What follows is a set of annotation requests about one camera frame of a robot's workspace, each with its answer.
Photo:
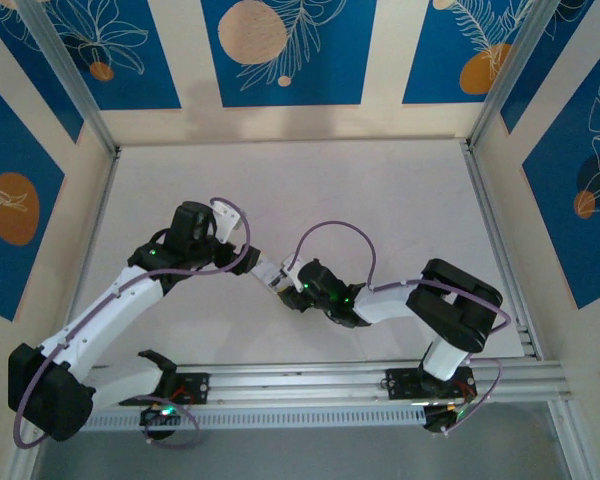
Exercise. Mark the white remote control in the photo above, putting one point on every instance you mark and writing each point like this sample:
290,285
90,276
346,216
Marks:
265,274

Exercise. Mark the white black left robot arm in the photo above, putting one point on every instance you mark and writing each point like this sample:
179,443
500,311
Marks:
105,320

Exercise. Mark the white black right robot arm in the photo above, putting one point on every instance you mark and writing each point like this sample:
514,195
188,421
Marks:
450,310

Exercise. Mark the black controller board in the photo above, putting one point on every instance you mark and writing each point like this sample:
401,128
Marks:
437,420
155,415

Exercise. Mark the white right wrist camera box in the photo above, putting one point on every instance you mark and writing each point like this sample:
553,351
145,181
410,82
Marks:
292,272

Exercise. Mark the wide aluminium base rail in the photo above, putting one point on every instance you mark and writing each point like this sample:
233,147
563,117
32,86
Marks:
290,385

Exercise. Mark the aluminium table side rail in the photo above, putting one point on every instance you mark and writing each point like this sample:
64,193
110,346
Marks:
481,185
91,245

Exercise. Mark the blue floral wall poster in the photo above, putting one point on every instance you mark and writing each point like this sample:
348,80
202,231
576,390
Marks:
555,75
330,75
35,85
430,50
130,85
0,280
555,225

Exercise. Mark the aluminium frame post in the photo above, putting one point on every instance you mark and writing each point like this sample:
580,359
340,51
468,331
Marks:
24,462
572,450
72,75
512,70

